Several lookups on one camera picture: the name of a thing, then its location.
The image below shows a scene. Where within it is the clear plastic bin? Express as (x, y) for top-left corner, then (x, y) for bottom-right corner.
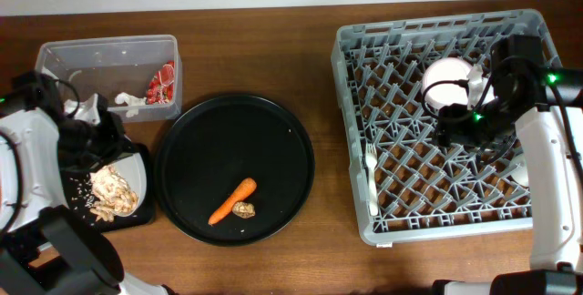
(35, 35), (183, 123)

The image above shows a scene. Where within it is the pink bowl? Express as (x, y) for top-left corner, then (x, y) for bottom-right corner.
(420, 56), (475, 113)

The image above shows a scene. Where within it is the orange carrot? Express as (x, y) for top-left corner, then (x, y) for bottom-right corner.
(208, 178), (257, 226)

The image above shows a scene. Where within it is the brown walnut shell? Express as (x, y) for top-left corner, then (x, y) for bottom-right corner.
(231, 201), (256, 219)

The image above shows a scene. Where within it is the black round tray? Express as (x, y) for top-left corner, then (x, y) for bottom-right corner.
(153, 95), (315, 247)

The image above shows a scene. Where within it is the peanut shells pile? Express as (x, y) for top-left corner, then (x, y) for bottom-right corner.
(89, 182), (138, 222)

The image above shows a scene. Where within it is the white tissue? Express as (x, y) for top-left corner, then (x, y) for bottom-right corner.
(115, 92), (147, 118)

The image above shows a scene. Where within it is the black rectangular bin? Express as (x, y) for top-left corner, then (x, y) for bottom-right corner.
(61, 143), (155, 233)

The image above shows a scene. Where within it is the white plastic fork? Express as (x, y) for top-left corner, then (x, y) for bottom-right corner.
(364, 143), (379, 216)

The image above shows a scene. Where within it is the grey dishwasher rack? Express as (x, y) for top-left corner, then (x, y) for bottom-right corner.
(331, 9), (561, 247)

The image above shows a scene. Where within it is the white rice pile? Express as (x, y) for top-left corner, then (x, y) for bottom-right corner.
(77, 165), (128, 208)

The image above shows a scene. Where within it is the grey plate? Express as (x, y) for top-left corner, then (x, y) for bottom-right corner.
(109, 153), (146, 213)

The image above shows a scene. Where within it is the cream cup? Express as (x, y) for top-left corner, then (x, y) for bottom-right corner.
(510, 154), (529, 188)

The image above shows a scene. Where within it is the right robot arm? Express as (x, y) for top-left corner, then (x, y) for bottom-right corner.
(432, 62), (582, 294)

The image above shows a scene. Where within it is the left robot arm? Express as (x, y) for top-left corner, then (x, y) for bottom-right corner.
(1, 71), (172, 294)

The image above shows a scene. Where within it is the red snack wrapper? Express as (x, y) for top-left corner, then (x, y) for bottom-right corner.
(146, 61), (175, 105)

